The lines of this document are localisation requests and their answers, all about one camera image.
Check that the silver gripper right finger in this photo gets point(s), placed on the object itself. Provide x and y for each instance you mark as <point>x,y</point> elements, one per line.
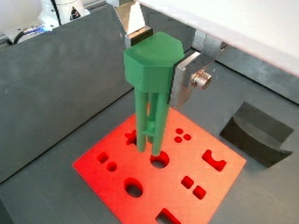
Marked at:
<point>190,72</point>

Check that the black curved block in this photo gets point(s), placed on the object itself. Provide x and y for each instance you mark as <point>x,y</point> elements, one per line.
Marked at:
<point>257,133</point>

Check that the red board with shaped holes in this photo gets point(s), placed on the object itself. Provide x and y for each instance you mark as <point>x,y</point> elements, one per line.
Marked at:
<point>175,188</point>

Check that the dark grey side panel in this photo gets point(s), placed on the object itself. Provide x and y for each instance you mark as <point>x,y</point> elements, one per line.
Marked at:
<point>59,78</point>

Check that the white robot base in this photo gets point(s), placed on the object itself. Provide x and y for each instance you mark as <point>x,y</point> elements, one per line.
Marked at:
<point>58,12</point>

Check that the green three-prong peg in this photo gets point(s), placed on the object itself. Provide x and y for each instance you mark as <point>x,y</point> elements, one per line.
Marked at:
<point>150,61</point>

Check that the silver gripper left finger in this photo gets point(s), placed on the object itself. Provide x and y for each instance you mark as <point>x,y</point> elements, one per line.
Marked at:
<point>138,31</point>

